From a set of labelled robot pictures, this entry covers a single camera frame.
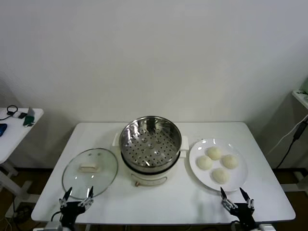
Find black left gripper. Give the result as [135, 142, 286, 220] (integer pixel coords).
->
[59, 186, 94, 228]

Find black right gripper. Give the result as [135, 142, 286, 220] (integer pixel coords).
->
[220, 187, 257, 231]

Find white steamed baozi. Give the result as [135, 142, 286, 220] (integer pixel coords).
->
[221, 154, 239, 169]
[212, 167, 230, 184]
[197, 155, 214, 171]
[207, 146, 222, 161]

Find round glass pot lid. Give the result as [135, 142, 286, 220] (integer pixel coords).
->
[62, 148, 118, 200]

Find perforated steel steamer basket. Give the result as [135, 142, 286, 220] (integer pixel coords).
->
[112, 116, 190, 174]

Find round white plate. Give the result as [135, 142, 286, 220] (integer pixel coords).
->
[189, 138, 248, 193]

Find white stand base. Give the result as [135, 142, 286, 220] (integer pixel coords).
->
[281, 168, 308, 193]

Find cream electric cooker pot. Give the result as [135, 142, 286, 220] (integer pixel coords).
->
[112, 134, 190, 188]

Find white side table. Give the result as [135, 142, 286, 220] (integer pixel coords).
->
[0, 107, 44, 212]

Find white shelf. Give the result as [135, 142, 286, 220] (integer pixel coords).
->
[291, 76, 308, 109]

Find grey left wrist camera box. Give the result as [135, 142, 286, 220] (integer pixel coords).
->
[44, 222, 61, 231]

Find black floor cables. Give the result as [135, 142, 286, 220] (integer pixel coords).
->
[9, 204, 32, 219]

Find white wall cable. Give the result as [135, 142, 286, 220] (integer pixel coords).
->
[268, 115, 308, 154]

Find black power adapter cable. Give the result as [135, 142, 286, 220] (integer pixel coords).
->
[275, 120, 308, 169]

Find green handled tool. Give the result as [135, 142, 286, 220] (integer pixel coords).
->
[23, 107, 36, 128]

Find black looped cable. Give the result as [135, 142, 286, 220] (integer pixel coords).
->
[0, 105, 19, 121]

